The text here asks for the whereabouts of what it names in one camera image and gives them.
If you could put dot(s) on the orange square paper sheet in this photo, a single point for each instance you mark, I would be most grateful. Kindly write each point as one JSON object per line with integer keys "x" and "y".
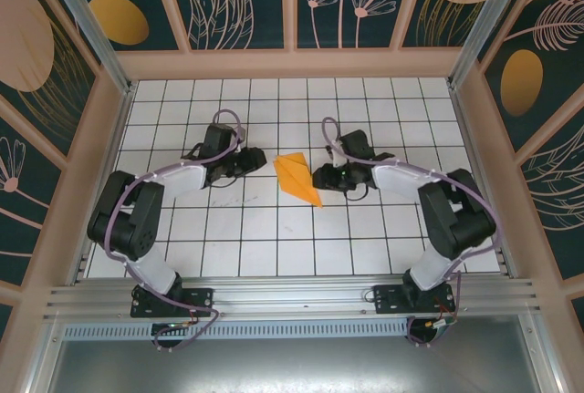
{"x": 296, "y": 178}

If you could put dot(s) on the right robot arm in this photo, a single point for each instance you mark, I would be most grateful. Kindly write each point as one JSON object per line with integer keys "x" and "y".
{"x": 456, "y": 220}

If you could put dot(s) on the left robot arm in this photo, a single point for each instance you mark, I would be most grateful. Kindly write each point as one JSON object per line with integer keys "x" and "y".
{"x": 123, "y": 220}

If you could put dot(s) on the grey metal sheet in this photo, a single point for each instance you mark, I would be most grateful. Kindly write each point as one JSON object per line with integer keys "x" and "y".
{"x": 292, "y": 365}

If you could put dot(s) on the small green circuit board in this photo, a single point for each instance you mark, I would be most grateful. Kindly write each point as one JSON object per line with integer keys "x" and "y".
{"x": 445, "y": 324}

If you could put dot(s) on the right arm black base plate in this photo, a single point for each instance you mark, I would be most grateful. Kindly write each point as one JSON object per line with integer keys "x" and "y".
{"x": 388, "y": 299}

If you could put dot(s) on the aluminium mounting rail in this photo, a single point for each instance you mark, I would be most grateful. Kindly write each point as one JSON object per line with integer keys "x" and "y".
{"x": 296, "y": 297}

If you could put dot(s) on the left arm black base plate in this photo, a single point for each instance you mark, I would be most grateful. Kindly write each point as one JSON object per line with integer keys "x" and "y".
{"x": 198, "y": 297}

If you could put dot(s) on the aluminium side rail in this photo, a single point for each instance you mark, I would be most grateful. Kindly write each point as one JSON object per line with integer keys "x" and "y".
{"x": 504, "y": 261}
{"x": 82, "y": 267}

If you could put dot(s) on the aluminium frame post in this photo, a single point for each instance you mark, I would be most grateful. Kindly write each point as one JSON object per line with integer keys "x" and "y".
{"x": 486, "y": 23}
{"x": 88, "y": 23}

